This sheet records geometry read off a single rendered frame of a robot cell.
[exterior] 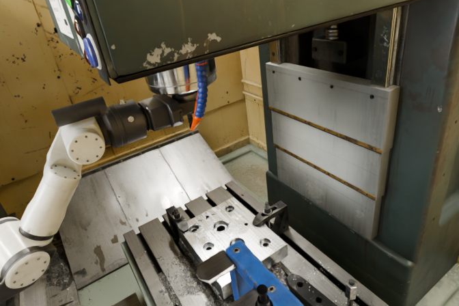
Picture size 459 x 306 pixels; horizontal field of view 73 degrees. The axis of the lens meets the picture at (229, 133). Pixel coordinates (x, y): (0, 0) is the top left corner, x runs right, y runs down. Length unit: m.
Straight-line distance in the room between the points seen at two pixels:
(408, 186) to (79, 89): 1.44
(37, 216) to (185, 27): 0.50
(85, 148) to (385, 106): 0.69
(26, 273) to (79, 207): 1.04
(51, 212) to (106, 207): 1.01
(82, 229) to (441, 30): 1.56
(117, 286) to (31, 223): 0.84
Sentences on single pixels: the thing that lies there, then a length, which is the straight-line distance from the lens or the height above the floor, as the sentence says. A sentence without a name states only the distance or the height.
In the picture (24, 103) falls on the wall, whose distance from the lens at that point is 1.70.
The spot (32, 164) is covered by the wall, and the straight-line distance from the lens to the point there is 1.80.
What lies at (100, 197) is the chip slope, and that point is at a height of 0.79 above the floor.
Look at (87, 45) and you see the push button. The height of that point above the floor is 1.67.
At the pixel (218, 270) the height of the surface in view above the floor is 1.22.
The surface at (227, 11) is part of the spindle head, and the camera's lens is 0.37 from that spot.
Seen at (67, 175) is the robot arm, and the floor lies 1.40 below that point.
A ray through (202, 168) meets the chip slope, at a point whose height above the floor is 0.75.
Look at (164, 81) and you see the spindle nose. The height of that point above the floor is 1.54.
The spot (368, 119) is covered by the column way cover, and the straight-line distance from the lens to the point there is 0.91.
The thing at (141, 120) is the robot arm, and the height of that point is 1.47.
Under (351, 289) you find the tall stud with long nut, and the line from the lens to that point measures 0.87.
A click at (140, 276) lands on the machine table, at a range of 1.16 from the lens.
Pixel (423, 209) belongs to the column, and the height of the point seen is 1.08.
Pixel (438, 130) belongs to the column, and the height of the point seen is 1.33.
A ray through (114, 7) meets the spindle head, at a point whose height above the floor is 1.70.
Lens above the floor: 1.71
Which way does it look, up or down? 27 degrees down
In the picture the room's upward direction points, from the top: 8 degrees counter-clockwise
